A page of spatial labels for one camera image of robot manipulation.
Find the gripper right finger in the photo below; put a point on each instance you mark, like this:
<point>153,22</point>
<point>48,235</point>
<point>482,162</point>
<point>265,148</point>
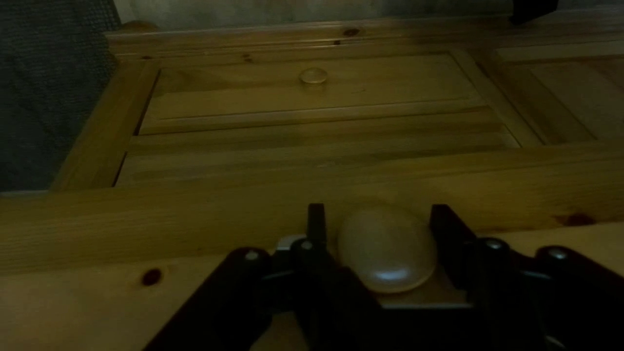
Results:
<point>551,302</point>

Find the wooden drawer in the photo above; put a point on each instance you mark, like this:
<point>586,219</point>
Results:
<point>575,92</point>
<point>312,122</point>
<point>97,302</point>

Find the grey fabric furniture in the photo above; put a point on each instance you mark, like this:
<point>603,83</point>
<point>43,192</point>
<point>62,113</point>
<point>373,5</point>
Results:
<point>48,92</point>

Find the round wooden drawer knob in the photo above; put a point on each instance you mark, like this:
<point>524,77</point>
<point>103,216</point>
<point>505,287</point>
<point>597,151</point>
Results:
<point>313,76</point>
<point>387,253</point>

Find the black object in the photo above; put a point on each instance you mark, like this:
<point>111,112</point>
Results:
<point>532,9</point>

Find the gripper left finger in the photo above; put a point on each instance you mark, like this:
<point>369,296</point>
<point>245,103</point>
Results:
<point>234,297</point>

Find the wooden dresser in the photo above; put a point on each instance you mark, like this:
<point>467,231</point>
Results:
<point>312,165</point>

